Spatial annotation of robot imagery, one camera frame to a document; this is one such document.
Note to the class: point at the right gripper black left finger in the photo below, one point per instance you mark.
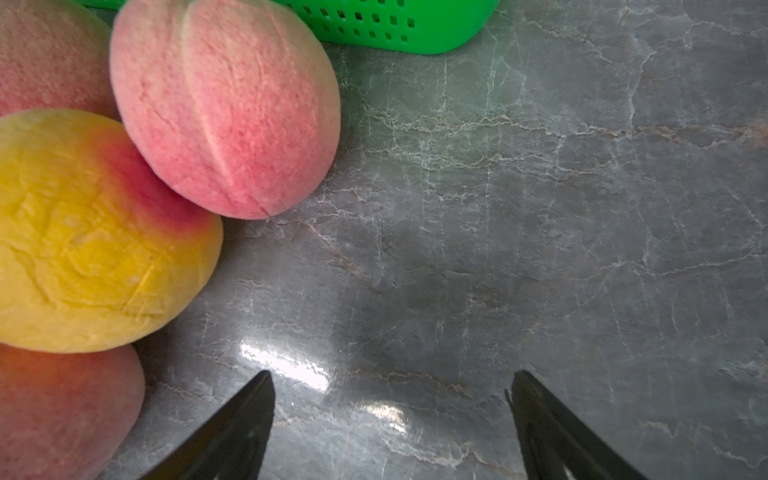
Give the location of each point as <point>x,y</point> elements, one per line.
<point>229,445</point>

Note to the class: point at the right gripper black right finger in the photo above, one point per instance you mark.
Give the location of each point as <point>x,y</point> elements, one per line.
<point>554,442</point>

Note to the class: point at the pink peach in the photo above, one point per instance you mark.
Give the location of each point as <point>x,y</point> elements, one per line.
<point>234,104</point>
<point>63,416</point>
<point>54,54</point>

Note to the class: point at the green plastic perforated basket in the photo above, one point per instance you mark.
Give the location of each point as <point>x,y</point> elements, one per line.
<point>418,27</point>

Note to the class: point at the yellow peach centre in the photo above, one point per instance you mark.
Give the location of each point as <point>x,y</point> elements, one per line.
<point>96,251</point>

